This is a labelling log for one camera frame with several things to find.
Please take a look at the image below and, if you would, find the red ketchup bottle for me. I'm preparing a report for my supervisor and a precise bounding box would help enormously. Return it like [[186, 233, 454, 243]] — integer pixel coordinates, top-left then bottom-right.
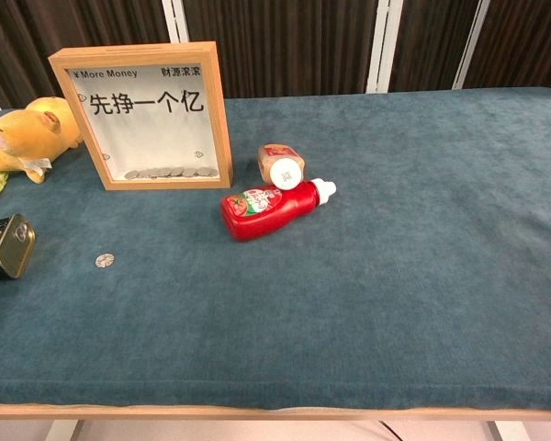
[[219, 177, 338, 243]]

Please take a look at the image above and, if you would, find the beige bottle white cap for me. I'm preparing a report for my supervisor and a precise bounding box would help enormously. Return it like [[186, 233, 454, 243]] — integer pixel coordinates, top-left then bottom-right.
[[256, 142, 307, 190]]

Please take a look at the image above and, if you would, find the teal table cloth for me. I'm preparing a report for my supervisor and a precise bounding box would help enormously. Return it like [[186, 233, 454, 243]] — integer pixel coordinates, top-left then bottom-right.
[[0, 85, 551, 412]]

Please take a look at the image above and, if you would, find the yellow plush toy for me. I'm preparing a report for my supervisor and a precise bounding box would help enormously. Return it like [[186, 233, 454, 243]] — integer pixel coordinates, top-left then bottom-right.
[[0, 96, 84, 185]]

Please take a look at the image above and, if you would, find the black tin can gold lid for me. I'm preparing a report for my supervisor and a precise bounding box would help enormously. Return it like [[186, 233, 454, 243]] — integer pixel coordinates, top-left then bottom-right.
[[0, 213, 37, 285]]

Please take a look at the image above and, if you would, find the white table leg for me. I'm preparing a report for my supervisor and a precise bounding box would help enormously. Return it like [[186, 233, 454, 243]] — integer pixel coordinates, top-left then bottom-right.
[[486, 420, 532, 441], [45, 419, 86, 441]]

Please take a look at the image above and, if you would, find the wooden frame coin bank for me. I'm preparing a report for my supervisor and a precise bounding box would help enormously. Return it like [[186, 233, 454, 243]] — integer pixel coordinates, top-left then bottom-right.
[[48, 40, 234, 192]]

